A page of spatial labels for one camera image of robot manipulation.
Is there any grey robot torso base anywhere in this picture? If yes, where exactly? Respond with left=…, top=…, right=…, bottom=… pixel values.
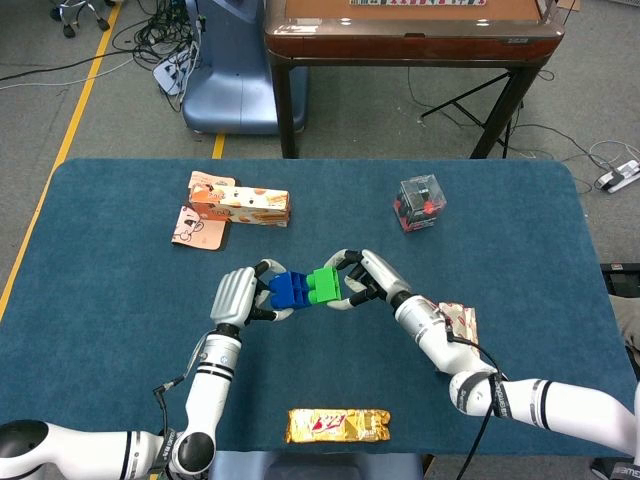
left=207, top=451, right=426, bottom=480

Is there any blue felt tablecloth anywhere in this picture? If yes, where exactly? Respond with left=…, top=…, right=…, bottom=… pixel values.
left=0, top=158, right=640, bottom=459

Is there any orange egg roll box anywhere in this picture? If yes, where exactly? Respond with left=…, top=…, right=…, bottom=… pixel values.
left=188, top=183, right=292, bottom=229

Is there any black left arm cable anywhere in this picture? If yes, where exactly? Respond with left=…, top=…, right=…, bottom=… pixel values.
left=152, top=332, right=211, bottom=451

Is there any cartoon printed mouse pad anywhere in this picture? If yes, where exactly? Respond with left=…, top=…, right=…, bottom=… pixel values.
left=171, top=170, right=236, bottom=251

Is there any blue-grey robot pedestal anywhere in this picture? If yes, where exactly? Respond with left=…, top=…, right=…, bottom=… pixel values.
left=181, top=0, right=308, bottom=135

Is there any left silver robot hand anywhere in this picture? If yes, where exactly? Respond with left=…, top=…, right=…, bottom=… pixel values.
left=209, top=258, right=296, bottom=330

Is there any gold snack package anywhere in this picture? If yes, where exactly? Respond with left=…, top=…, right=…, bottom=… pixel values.
left=284, top=407, right=392, bottom=445

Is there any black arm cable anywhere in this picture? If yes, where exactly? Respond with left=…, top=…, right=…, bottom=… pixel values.
left=152, top=332, right=211, bottom=451
left=444, top=319, right=507, bottom=480

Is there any clear coffee capsule box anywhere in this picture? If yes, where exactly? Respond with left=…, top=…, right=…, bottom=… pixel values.
left=392, top=173, right=448, bottom=235

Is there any face-up mahjong tile row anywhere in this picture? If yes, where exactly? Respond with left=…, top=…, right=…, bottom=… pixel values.
left=349, top=0, right=487, bottom=7

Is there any blue toy block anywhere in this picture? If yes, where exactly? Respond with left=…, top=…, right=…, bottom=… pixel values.
left=268, top=271, right=312, bottom=310

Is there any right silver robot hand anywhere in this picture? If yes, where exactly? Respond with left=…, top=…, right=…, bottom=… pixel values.
left=323, top=248, right=412, bottom=312

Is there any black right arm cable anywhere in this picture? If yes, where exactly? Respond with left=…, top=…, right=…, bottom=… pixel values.
left=444, top=319, right=507, bottom=480

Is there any white power strip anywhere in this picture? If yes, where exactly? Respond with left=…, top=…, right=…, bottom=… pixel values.
left=152, top=49, right=194, bottom=97
left=593, top=159, right=640, bottom=194

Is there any brown mahjong table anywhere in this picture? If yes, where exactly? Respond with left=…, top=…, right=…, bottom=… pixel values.
left=263, top=0, right=566, bottom=160

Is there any black swivel stool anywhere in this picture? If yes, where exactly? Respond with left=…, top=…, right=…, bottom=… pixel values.
left=49, top=0, right=112, bottom=40

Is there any silver red snack wrapper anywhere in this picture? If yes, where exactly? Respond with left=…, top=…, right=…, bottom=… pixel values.
left=437, top=300, right=480, bottom=359

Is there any green toy block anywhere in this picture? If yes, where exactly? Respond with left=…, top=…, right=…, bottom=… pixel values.
left=305, top=267, right=343, bottom=305

